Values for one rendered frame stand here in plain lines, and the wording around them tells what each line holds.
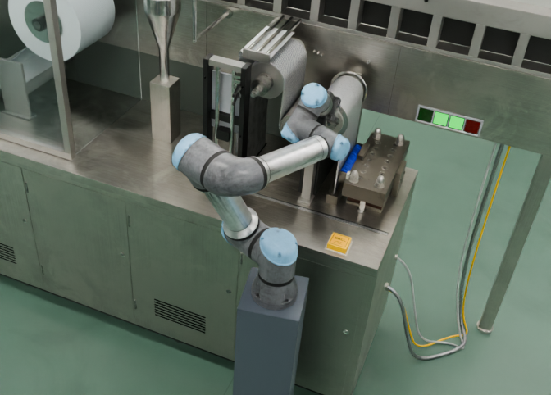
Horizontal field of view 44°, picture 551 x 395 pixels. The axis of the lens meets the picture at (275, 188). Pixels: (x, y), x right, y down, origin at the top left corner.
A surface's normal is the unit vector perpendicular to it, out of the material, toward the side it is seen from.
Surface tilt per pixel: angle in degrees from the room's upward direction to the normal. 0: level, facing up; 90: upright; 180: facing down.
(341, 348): 90
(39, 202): 90
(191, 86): 90
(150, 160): 0
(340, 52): 90
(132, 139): 0
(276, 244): 7
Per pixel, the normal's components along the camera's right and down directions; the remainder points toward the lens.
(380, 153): 0.07, -0.80
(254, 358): -0.20, 0.58
